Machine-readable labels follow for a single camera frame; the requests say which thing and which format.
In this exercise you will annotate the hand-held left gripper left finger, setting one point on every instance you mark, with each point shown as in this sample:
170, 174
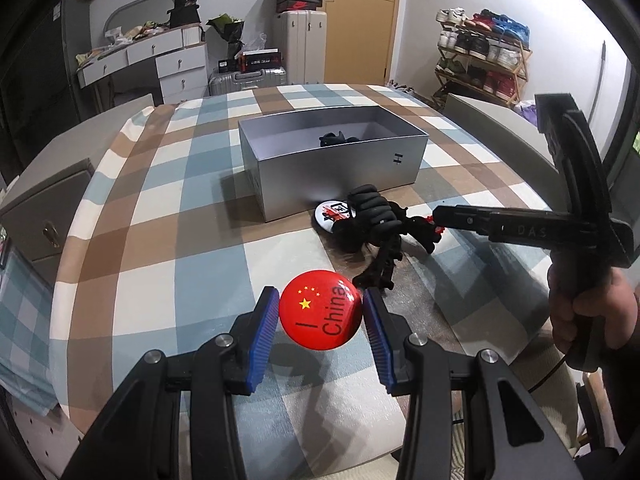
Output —
262, 340

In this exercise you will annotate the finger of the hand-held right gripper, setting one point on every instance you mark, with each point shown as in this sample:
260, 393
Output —
500, 222
587, 160

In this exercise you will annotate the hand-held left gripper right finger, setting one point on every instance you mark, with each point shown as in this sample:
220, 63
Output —
377, 342

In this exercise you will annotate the red round badge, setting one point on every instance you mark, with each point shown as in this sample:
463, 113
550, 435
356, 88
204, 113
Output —
320, 310

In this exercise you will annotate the black toy figure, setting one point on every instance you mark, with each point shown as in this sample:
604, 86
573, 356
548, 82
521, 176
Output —
380, 210

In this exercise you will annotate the silver cardboard box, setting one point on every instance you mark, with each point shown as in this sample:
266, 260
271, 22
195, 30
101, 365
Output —
325, 180

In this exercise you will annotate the person's right hand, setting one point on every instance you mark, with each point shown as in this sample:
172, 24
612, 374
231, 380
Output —
620, 310

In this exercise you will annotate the purple bag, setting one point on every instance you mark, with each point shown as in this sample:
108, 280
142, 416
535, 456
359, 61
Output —
527, 112

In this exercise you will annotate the wooden shoe rack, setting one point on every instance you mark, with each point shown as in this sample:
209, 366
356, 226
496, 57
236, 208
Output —
522, 60

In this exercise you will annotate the white round badge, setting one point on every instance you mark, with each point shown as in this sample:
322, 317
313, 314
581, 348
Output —
330, 215

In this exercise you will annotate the plaid tablecloth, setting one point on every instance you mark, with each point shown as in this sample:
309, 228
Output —
175, 210

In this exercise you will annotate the shoe rack with shoes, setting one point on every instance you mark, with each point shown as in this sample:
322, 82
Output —
500, 25

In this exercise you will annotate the tan wooden door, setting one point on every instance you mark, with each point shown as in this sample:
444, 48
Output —
360, 35

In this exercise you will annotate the silver flat suitcase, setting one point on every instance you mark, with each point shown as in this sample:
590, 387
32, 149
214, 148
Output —
245, 80

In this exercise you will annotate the white upright suitcase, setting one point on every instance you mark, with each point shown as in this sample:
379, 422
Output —
300, 45

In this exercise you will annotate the black and red box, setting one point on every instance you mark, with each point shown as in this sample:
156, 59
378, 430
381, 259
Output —
260, 60

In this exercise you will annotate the white desk with drawers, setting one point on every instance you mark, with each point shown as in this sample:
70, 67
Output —
175, 62

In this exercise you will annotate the black shoe box red logo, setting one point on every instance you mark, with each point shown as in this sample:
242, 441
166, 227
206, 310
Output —
298, 5

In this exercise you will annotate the black wrapped bouquet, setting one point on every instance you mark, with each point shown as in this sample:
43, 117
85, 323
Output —
225, 27

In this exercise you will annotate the black printed box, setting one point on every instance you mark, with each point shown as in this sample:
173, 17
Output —
185, 7

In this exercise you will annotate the dark refrigerator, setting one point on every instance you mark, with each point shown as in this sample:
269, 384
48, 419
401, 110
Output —
45, 70

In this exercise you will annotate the grey arched panel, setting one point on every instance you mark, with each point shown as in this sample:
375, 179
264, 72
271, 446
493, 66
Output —
135, 10

